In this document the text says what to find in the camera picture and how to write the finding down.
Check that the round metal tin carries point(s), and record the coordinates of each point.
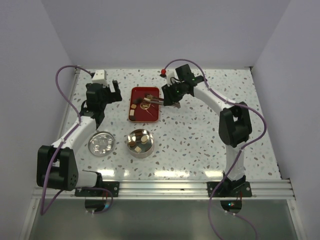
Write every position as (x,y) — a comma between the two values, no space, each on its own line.
(146,149)

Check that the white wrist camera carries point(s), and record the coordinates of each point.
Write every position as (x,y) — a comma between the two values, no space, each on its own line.
(170,77)
(100,77)

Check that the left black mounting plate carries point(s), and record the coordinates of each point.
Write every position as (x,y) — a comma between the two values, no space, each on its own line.
(103,189)

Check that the white cube chocolate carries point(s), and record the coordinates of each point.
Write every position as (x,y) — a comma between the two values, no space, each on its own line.
(138,149)

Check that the white rectangular chocolate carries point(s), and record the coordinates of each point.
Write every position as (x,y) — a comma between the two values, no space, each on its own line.
(132,112)

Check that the aluminium front rail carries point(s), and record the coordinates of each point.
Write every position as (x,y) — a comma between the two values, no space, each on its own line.
(198,190)

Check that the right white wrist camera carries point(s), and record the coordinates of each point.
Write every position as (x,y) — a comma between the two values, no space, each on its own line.
(170,77)

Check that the metal tongs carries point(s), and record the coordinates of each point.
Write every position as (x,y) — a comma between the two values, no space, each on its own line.
(154,99)

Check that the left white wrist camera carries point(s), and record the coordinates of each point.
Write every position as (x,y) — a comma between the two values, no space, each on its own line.
(100,77)

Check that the red rectangular tray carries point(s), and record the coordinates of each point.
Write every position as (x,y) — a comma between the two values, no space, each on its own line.
(145,112)

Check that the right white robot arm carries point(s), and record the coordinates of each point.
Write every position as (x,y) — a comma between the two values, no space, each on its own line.
(234,124)

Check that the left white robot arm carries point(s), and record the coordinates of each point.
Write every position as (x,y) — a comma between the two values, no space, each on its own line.
(56,163)

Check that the round metal tin lid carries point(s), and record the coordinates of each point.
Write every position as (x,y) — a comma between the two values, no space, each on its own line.
(101,144)

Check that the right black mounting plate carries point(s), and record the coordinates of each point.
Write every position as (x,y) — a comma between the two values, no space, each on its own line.
(225,191)

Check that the brown cup chocolate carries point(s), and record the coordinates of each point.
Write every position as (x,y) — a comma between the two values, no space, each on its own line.
(132,143)

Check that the dark oval chocolate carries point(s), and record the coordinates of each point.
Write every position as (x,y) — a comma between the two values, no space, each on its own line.
(132,118)

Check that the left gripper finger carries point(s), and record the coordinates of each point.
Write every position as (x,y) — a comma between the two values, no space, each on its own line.
(116,95)
(106,87)

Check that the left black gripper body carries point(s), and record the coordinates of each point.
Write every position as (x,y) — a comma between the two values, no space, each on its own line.
(109,97)

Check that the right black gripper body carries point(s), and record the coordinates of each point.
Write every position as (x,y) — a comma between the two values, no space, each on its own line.
(175,92)

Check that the black mounting plate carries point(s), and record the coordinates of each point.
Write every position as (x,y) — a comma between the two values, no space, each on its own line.
(103,189)
(225,191)

